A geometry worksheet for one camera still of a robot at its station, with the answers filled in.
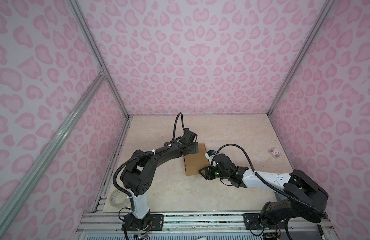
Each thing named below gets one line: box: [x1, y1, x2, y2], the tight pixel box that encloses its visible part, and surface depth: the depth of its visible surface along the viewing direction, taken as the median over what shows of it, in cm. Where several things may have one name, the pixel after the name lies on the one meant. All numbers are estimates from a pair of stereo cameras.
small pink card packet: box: [268, 147, 281, 159], surface depth 98 cm
